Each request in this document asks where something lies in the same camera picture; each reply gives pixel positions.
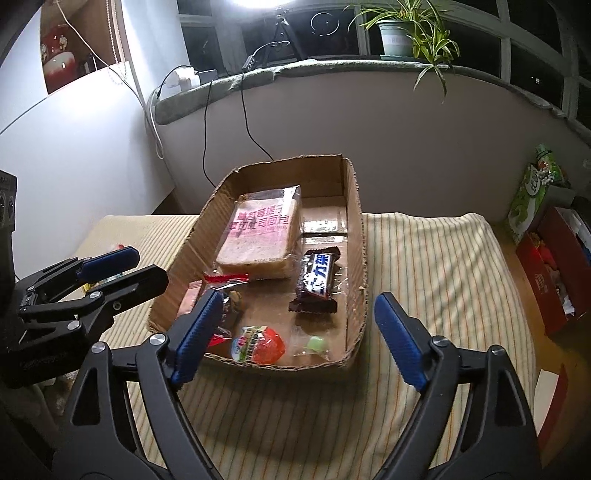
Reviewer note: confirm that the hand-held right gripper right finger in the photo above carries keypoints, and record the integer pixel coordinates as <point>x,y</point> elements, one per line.
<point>401,341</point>

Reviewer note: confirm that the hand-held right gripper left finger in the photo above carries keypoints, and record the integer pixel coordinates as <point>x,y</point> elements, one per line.
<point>198,337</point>

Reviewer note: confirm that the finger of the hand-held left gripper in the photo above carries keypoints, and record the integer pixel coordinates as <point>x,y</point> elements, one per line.
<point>134,286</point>
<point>111,261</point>

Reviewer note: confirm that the yellow candy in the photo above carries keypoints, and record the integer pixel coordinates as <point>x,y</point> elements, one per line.
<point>105,278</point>

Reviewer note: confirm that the pink snack packet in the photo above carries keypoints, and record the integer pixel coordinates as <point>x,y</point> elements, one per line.
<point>191,300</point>

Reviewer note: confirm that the red twist-wrapped dark candy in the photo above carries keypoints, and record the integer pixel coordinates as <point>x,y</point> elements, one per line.
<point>233,302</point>

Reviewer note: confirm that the red jelly cup colourful lid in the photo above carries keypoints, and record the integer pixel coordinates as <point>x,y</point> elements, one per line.
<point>263,346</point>

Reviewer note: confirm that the green candy clear wrapper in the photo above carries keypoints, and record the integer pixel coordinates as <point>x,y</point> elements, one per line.
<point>315,345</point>

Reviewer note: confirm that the brown chocolate bar blue label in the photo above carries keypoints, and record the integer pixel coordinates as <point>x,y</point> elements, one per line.
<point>317,279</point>

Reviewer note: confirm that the sliced bread packet pink label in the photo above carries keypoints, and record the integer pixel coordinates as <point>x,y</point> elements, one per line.
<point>258,230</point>

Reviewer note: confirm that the striped beige blanket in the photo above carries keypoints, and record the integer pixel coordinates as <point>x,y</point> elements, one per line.
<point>295,415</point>

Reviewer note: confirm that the red cardboard box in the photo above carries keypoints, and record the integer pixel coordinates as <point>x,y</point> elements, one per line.
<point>540,281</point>

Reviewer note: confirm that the red paper bag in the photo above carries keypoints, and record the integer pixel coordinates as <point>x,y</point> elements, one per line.
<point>561,397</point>

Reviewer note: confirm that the green snack bag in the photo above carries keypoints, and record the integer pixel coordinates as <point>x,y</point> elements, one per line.
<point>526,203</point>

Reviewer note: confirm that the white power adapter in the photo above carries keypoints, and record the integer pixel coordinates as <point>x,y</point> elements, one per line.
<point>184,79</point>

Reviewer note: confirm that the dark bottle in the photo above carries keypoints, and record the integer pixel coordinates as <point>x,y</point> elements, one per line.
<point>88,63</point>

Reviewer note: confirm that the red and white vase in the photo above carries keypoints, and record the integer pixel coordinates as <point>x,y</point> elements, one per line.
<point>57,64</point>

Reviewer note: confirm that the black power adapter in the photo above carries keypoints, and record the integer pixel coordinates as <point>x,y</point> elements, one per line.
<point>207,76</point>

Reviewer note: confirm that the grey cardboard box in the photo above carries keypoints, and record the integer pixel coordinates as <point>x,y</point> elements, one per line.
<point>561,196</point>

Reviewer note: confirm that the plant saucer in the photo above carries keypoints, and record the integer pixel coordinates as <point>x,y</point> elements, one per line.
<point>397,57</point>

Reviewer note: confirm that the black tripod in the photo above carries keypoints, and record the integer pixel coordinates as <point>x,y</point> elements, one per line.
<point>284,32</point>

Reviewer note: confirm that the potted spider plant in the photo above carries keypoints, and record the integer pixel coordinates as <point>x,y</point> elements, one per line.
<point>397,39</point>

